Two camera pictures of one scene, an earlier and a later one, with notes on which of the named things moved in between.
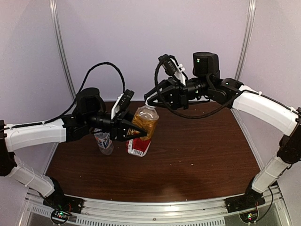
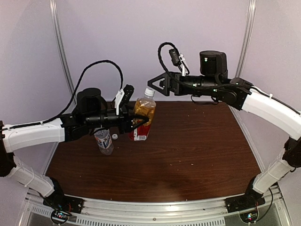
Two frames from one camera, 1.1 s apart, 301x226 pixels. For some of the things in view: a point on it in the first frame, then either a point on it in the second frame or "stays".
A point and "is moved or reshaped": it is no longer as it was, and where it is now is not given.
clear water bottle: x=104 y=142 stays
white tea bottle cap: x=146 y=103 is moved or reshaped
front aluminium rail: x=102 y=212 stays
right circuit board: x=249 y=217 stays
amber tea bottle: x=146 y=118 is moved or reshaped
